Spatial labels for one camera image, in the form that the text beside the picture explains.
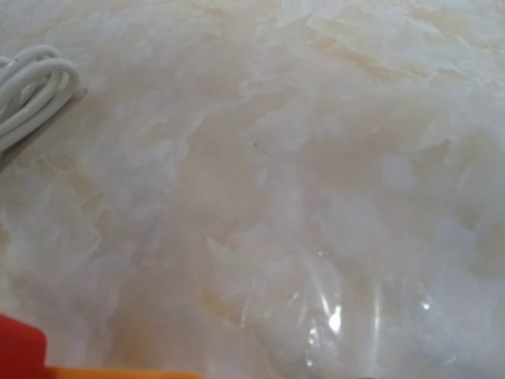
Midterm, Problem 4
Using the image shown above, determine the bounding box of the orange power strip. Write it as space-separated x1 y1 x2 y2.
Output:
43 366 204 379

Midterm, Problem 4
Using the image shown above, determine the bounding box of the red cube adapter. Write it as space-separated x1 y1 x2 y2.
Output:
0 315 47 379

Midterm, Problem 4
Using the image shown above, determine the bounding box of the white power strip cord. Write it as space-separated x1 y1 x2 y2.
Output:
0 43 82 153

